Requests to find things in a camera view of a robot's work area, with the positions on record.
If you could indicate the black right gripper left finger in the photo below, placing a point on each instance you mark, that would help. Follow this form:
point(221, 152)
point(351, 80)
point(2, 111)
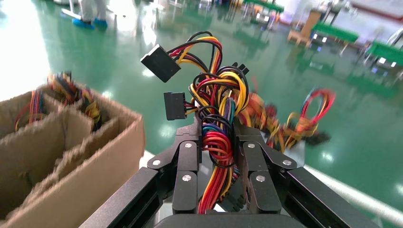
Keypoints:
point(185, 160)

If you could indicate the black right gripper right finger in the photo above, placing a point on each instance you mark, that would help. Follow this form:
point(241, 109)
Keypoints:
point(261, 163)

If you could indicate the brown cardboard box with dividers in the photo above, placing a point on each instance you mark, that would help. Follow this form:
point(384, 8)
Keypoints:
point(94, 176)

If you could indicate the wooden pallet with cardboard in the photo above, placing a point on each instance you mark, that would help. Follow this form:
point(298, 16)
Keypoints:
point(310, 25)

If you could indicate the green cloth table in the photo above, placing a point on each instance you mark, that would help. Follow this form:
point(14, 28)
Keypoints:
point(385, 52)
point(264, 5)
point(333, 31)

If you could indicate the person with blue shoe covers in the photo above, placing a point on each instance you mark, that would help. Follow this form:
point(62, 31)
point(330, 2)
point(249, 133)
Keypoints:
point(86, 9)

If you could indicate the white pipe rack frame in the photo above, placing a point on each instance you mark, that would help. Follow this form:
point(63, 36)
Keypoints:
point(362, 196)

